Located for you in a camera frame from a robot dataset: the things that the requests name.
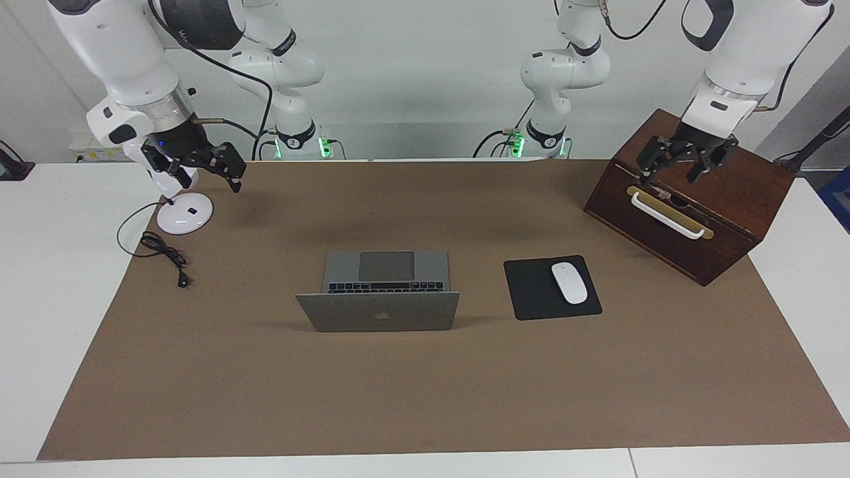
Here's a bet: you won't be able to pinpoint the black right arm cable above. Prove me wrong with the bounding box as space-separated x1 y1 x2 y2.
149 0 274 160

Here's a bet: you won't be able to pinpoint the black lamp power cable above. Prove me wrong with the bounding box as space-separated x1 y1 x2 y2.
117 201 193 289

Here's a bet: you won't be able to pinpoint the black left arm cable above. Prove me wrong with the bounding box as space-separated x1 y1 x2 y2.
598 0 835 112

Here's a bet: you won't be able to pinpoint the white box handle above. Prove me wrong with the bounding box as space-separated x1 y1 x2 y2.
630 191 706 240

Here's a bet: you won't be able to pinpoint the white computer mouse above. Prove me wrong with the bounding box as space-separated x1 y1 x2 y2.
551 262 589 305

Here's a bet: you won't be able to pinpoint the brass handle plate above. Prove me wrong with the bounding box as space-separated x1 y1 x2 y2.
626 185 715 240

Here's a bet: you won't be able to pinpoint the grey aluminium laptop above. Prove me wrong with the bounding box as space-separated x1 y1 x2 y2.
296 250 460 333

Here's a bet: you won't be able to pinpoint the black stand leg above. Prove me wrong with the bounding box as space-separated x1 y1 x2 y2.
774 106 850 175

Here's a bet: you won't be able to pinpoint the black desk clamp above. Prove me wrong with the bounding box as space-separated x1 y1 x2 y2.
0 141 35 181

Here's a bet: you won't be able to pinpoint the brown table mat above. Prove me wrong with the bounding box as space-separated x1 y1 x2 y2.
37 158 850 461

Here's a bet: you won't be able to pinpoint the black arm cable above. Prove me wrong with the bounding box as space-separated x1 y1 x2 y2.
598 0 835 112
149 0 274 160

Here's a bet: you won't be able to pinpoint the white power strip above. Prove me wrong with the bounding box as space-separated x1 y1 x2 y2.
70 131 128 163

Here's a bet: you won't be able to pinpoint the white desk lamp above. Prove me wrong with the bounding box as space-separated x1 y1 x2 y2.
126 139 214 235

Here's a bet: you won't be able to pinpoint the dark brown wooden box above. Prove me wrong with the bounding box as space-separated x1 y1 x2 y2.
583 108 796 287

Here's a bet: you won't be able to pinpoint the black mouse pad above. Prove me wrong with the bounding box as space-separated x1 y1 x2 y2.
503 255 603 321

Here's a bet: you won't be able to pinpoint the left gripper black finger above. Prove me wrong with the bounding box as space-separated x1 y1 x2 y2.
686 136 740 185
636 135 675 187

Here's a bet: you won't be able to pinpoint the blue object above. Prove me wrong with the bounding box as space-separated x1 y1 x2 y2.
818 166 850 234

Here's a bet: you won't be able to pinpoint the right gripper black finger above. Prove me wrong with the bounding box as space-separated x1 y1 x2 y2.
219 142 248 194
141 145 195 190

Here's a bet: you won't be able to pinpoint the black base cables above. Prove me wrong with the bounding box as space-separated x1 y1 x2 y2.
473 100 535 159

